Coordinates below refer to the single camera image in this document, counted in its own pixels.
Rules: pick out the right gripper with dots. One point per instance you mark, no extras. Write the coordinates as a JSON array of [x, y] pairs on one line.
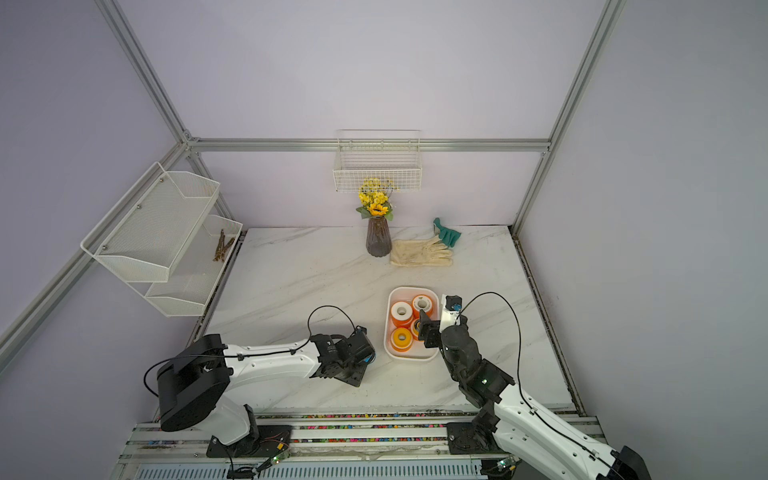
[[430, 328]]

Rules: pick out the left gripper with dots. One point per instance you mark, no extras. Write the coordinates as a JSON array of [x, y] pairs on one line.
[[358, 376]]

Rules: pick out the small black yellow tape roll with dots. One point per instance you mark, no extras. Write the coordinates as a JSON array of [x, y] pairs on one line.
[[415, 329]]

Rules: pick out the yellow sealing tape roll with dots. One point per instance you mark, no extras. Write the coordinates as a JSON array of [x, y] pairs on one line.
[[401, 340]]

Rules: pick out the orange sealing tape roll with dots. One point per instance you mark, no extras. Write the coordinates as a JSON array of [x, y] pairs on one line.
[[422, 305], [401, 314]]

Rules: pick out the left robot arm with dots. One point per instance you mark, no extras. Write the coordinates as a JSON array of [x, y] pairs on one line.
[[193, 387]]

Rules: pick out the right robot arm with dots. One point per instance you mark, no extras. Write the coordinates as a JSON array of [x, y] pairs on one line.
[[517, 423]]

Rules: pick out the white storage box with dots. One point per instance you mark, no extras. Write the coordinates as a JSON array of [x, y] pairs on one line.
[[417, 353]]

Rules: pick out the cream cotton glove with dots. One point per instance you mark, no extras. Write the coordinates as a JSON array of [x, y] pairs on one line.
[[421, 253]]

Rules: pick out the purple glass vase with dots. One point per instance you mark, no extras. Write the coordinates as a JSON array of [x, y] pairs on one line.
[[378, 239]]

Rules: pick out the yellow artificial flowers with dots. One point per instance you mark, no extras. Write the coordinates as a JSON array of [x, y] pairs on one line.
[[374, 196]]

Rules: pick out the brown sticks bundle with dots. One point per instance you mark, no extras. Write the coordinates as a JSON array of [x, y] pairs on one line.
[[224, 245]]

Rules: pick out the lower white mesh shelf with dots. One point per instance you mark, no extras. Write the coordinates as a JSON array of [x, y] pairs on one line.
[[192, 283]]

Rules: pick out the white mesh shelf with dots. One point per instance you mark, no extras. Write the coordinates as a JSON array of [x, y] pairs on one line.
[[192, 283], [143, 238]]

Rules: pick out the upper white mesh shelf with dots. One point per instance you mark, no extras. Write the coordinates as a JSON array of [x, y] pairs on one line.
[[143, 238]]

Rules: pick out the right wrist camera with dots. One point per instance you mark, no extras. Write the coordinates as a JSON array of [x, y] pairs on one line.
[[451, 307]]

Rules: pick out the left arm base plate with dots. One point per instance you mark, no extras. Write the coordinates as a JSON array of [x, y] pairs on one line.
[[265, 441]]

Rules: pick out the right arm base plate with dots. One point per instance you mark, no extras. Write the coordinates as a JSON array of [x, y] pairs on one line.
[[475, 436]]

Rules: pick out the white wire wall basket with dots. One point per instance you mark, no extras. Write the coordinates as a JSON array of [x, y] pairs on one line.
[[392, 156]]

